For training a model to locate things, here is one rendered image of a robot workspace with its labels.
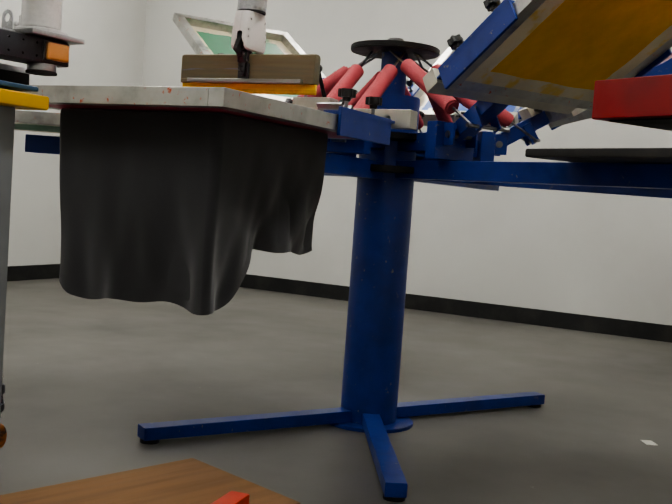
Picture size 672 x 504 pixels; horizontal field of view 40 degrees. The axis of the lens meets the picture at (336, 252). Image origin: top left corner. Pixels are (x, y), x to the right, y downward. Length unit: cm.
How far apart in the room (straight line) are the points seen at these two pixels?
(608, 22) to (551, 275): 400
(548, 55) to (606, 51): 18
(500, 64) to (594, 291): 396
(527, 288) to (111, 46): 385
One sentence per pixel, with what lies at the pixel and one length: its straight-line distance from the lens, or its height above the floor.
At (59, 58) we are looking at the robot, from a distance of 237.
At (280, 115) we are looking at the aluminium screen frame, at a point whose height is 96.
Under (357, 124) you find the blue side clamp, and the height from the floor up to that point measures 98.
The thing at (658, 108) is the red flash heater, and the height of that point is 103.
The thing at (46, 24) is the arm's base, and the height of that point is 116.
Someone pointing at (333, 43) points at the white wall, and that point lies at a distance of 713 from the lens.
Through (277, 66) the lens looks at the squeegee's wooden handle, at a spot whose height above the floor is 111.
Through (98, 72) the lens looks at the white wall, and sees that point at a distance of 768.
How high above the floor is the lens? 80
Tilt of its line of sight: 4 degrees down
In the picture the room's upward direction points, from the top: 4 degrees clockwise
